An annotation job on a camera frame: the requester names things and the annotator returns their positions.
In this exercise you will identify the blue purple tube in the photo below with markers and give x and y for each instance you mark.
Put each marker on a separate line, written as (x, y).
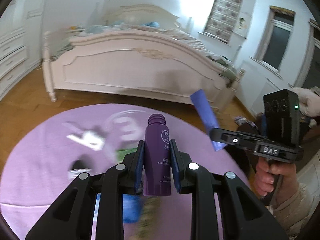
(207, 116)

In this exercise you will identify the white bed frame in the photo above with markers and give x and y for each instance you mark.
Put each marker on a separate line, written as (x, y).
(122, 57)

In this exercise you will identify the white wardrobe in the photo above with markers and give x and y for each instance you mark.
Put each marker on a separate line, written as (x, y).
(20, 41)

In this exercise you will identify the dark window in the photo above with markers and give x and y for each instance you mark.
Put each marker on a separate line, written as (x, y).
(276, 36)

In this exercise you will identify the pink pillow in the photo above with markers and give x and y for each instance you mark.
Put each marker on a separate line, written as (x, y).
(308, 102)

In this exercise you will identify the floral window blind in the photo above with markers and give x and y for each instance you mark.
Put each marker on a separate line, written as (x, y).
(222, 19)

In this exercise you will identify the black yellow snack wrapper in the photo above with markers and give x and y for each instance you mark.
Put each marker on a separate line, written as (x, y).
(148, 219)

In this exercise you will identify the purple bottle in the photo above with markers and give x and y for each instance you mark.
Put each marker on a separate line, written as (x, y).
(157, 176)

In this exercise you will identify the person's right hand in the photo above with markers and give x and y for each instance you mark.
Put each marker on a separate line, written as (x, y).
(265, 177)

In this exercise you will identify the green gum pack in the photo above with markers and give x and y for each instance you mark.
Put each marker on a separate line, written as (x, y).
(120, 154)

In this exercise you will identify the purple round tablecloth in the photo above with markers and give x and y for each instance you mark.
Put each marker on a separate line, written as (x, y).
(36, 171)

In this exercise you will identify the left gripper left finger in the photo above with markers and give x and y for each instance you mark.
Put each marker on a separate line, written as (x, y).
(92, 201)

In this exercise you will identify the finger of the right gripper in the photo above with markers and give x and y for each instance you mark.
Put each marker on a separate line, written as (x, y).
(220, 131)

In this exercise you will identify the right sleeve forearm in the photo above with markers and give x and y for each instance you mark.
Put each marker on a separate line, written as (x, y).
(294, 213)

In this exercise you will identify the blue plush toy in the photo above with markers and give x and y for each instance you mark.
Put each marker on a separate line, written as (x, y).
(151, 24)

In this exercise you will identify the blue plastic wrapper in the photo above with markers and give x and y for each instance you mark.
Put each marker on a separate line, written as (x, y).
(132, 207)

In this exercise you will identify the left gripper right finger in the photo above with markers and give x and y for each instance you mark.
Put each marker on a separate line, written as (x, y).
(221, 201)

